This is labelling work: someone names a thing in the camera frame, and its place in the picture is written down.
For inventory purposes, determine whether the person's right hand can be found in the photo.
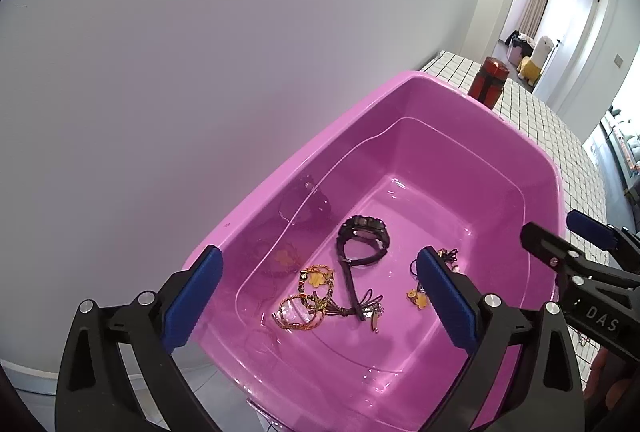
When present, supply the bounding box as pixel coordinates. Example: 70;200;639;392
587;347;633;413

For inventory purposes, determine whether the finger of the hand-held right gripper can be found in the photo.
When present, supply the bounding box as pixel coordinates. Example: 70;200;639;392
520;222;640;307
566;210;640;273

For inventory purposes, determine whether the black cord necklace with pendant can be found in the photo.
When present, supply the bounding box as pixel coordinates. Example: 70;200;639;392
336;289;386;334

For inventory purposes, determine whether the black cord with white beads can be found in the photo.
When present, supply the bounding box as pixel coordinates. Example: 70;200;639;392
437;248;462;273

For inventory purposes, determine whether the red bottle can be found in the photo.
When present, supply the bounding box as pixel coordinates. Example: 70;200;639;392
468;56;510;109

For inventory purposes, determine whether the dark long cabinet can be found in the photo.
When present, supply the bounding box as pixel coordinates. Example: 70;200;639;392
585;106;640;193

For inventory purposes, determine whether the beige curtain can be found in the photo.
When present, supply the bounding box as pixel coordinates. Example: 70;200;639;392
520;0;551;35

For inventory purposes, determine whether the pink plastic basin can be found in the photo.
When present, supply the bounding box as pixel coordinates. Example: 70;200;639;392
181;70;565;432

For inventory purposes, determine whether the gold bracelet yellow flower charm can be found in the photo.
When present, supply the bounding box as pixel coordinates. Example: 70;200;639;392
298;265;335;300

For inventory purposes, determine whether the yellow white plush toy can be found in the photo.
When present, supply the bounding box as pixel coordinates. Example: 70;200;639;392
516;36;556;80

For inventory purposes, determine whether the black wrist watch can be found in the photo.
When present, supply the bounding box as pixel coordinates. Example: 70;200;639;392
336;215;391;320

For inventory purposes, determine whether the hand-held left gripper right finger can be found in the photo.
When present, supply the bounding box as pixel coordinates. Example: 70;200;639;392
416;246;586;432

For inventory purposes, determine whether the white grid tablecloth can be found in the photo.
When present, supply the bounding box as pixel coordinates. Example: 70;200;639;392
419;52;608;363

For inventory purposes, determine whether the golden brown braided cord bracelet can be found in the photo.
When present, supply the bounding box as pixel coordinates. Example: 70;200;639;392
272;293;332;332

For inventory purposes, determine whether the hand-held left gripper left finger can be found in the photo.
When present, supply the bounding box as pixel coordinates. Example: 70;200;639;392
55;246;224;432

